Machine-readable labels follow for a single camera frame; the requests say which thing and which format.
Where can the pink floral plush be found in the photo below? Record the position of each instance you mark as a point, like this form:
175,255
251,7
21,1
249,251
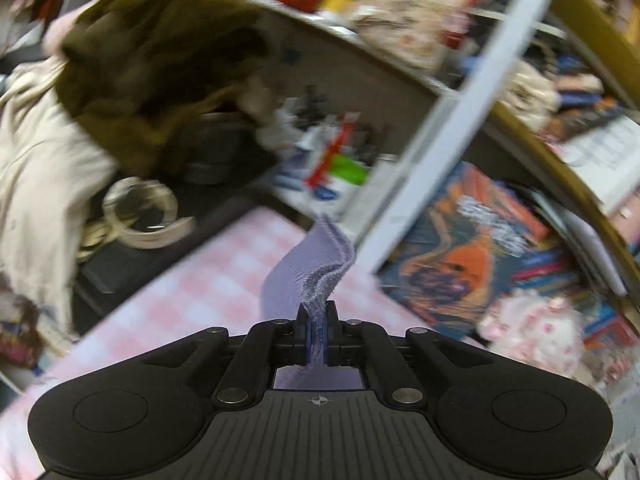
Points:
540,332

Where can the red and green toy package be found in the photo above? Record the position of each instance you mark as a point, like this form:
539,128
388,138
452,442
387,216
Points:
334,162

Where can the olive brown garment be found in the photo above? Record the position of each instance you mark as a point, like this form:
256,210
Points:
150,60

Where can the yellow wooden shelf frame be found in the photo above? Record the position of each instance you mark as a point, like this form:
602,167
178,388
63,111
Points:
565,160

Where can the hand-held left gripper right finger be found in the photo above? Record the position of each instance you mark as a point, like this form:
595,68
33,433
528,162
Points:
331,327

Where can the beige coat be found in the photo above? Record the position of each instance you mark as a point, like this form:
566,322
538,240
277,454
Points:
35,160

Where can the pink checkered sheet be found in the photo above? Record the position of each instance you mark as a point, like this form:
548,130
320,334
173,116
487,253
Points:
200,285

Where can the white shelf post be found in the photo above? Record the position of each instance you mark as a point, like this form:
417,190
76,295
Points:
450,125

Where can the lavender cloth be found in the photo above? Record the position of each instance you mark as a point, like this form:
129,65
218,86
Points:
286,280

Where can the clear tape roll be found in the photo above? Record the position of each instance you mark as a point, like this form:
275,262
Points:
145,237

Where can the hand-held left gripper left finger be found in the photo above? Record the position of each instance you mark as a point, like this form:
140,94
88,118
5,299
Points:
301,331

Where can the orange and blue picture book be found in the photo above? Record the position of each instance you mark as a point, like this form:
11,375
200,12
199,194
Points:
465,255

